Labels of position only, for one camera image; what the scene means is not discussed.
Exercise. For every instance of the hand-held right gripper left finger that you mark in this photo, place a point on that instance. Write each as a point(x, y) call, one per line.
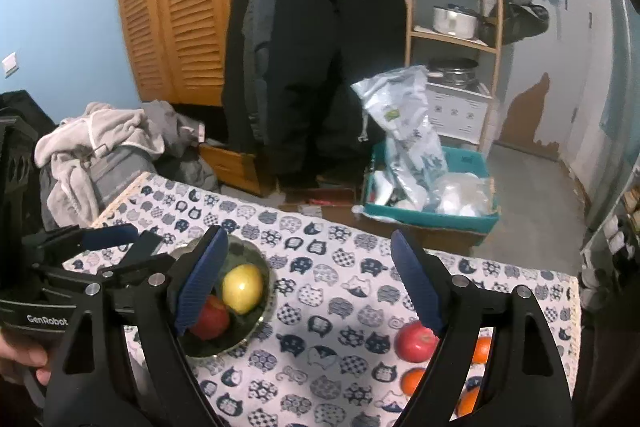
point(200, 282)

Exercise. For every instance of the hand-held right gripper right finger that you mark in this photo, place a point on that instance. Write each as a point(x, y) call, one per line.
point(417, 282)

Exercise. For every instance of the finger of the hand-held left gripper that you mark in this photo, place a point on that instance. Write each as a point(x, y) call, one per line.
point(110, 234)
point(142, 257)

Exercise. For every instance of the bright red apple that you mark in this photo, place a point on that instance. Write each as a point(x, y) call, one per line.
point(212, 319)

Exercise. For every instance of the yellow lemon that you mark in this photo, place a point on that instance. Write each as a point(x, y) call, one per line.
point(242, 289)

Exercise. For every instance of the dark red apple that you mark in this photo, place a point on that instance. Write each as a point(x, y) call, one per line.
point(412, 342)

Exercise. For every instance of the green glass bowl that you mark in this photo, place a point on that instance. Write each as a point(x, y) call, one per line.
point(250, 327)

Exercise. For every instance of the small orange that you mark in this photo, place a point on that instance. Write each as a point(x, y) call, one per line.
point(412, 382)
point(481, 350)

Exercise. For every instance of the large orange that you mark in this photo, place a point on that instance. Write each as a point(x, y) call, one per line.
point(470, 401)

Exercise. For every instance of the person's left hand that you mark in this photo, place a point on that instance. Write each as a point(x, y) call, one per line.
point(20, 354)

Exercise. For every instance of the cardboard box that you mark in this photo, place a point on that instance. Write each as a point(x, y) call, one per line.
point(435, 238)

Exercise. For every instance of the grey printed sweatshirt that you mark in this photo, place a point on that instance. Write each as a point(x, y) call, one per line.
point(120, 172)

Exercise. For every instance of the teal plastic crate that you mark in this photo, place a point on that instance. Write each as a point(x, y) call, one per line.
point(435, 219)

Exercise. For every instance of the cat print tablecloth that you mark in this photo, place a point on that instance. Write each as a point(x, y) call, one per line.
point(340, 267)

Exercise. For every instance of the pile of clothes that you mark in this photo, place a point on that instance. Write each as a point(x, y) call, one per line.
point(75, 147)

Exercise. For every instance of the clear plastic bags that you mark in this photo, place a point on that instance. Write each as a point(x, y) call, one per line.
point(460, 194)

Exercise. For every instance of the black plastic crate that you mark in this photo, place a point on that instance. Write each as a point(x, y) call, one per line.
point(20, 177)

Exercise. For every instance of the wooden drawer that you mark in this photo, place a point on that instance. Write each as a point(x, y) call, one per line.
point(235, 167)

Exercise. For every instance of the grey clothes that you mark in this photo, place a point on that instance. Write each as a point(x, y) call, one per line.
point(175, 132)

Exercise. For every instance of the black cloth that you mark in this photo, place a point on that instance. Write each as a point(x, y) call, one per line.
point(20, 103)

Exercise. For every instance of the white rice bag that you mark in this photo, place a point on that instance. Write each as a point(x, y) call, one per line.
point(405, 122)

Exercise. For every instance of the white patterned storage box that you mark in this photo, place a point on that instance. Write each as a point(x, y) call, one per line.
point(460, 112)

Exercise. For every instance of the shoe rack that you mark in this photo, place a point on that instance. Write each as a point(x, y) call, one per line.
point(615, 257)

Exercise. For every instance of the assorted shoes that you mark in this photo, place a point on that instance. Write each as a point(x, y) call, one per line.
point(612, 232)

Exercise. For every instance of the dark cloth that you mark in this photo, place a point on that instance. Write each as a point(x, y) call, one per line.
point(610, 357)

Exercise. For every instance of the steel pot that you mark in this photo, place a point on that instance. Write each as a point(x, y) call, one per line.
point(452, 72)

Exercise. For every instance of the wooden louvered wardrobe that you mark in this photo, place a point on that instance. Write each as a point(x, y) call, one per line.
point(185, 7)

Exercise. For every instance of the black hooded coat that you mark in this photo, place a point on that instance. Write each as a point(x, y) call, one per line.
point(325, 57)

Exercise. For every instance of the dark grey jacket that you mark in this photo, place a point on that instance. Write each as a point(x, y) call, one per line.
point(255, 32)

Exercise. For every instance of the white cooking pot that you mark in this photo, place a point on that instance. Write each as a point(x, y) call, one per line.
point(455, 21)

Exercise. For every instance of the grey door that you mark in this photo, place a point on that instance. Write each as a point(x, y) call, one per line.
point(575, 57)

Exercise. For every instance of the wooden shelf rack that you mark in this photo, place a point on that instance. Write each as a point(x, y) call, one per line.
point(410, 7)

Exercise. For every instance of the green hanging bag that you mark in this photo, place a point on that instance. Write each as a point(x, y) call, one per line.
point(525, 12)

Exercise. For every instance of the white light switch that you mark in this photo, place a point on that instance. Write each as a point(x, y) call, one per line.
point(10, 64)

